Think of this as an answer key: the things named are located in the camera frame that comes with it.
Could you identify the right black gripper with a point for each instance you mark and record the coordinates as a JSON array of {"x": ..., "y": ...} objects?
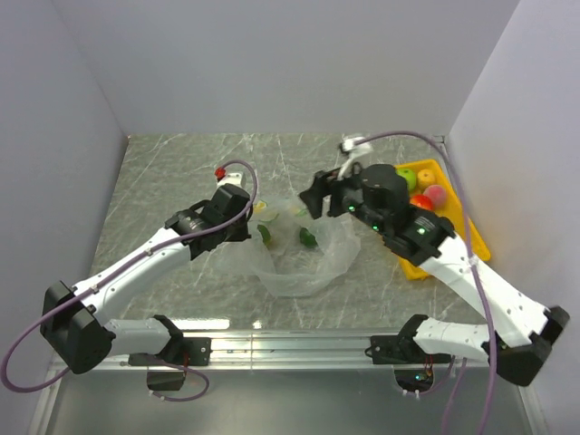
[{"x": 314, "y": 198}]

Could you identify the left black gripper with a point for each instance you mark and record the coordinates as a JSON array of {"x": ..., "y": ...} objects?
[{"x": 243, "y": 233}]

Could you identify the dark green vegetable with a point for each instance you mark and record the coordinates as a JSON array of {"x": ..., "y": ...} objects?
[{"x": 306, "y": 238}]

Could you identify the clear plastic bag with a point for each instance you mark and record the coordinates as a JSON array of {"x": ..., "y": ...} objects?
[{"x": 275, "y": 256}]

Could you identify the red fruit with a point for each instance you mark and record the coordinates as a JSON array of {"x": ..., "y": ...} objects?
[{"x": 422, "y": 201}]

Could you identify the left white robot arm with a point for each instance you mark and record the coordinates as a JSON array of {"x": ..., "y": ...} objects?
[{"x": 86, "y": 327}]

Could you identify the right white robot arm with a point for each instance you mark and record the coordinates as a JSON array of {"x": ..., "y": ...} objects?
[{"x": 518, "y": 334}]

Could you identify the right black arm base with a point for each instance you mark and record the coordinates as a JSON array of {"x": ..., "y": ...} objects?
[{"x": 415, "y": 372}]

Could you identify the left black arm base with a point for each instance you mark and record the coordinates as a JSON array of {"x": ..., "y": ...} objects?
[{"x": 168, "y": 371}]

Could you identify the small orange fruit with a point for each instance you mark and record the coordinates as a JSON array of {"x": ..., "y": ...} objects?
[{"x": 426, "y": 178}]

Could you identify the green apple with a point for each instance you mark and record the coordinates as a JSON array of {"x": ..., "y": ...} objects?
[{"x": 409, "y": 176}]

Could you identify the pink peach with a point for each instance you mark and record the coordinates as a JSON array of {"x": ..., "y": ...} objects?
[{"x": 437, "y": 195}]

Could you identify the yellow plastic tray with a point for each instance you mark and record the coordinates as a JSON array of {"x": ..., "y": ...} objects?
[{"x": 451, "y": 211}]

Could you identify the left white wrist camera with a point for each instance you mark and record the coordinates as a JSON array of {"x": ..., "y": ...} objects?
[{"x": 224, "y": 177}]

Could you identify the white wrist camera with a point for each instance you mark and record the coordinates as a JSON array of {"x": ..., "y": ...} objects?
[
  {"x": 356, "y": 149},
  {"x": 224, "y": 177}
]

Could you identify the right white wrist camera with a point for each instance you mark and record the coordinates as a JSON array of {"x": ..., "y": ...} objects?
[{"x": 356, "y": 149}]

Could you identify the aluminium rail frame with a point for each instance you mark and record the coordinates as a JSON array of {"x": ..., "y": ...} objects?
[{"x": 238, "y": 165}]

